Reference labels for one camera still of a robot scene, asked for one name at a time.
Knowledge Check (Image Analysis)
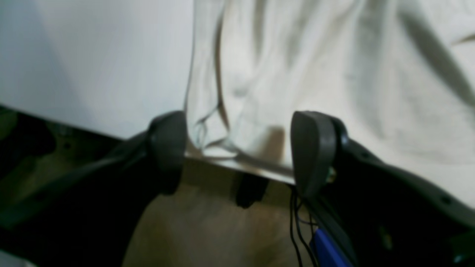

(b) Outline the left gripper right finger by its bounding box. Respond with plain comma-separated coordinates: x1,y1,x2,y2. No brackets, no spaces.
290,111,475,267

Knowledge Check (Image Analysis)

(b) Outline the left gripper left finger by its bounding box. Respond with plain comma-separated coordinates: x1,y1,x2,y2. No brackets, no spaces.
1,111,187,267

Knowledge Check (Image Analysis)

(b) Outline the beige t-shirt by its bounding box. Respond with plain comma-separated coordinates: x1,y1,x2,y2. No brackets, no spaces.
186,0,475,208

